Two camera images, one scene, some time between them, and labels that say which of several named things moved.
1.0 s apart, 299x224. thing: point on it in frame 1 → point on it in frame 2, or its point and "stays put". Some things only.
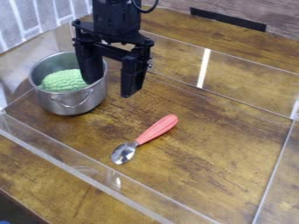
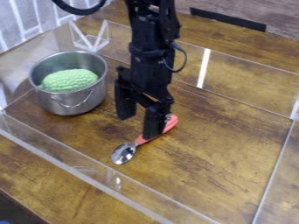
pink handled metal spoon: (125, 150) stays put
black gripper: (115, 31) → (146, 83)
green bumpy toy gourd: (63, 80) stays put
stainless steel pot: (70, 103) stays put
